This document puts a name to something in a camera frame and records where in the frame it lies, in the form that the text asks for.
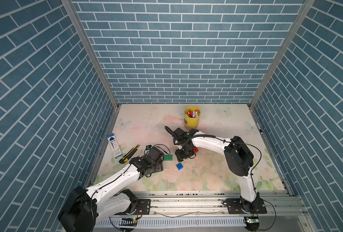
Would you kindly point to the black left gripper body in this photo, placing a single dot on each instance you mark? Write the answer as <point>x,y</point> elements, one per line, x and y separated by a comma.
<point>157,167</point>

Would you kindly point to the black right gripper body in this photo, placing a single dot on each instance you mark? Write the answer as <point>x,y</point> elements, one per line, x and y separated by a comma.
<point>183,153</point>

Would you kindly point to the green lego plate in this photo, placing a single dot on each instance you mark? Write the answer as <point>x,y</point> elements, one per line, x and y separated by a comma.
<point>168,157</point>

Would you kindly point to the blue lego brick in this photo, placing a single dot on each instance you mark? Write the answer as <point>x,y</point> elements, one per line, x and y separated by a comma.
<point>179,166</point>

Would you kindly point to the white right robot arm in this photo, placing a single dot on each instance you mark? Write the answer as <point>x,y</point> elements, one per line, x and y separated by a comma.
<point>239,158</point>

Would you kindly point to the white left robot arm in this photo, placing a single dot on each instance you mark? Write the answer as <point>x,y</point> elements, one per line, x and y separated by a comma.
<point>83,208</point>

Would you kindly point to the yellow black utility knife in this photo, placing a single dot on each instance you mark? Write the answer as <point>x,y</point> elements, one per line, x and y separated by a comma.
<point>129,155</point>

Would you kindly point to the yellow cup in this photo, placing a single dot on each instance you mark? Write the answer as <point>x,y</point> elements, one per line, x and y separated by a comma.
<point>191,122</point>

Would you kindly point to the markers in cup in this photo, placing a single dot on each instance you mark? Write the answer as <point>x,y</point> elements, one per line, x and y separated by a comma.
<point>192,113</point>

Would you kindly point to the white blue pen box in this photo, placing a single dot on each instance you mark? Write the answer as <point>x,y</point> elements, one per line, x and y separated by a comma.
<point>114,145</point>

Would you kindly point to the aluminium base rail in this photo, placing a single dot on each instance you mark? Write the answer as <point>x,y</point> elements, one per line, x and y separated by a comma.
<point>213,211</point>

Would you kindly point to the aluminium corner post right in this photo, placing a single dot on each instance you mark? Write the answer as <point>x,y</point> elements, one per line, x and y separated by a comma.
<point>303,12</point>

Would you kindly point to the aluminium corner post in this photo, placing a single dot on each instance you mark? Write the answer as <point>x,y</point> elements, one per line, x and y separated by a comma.
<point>74,17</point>
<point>303,12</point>

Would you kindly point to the aluminium corner post left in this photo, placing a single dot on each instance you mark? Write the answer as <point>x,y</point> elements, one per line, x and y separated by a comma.
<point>74,17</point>

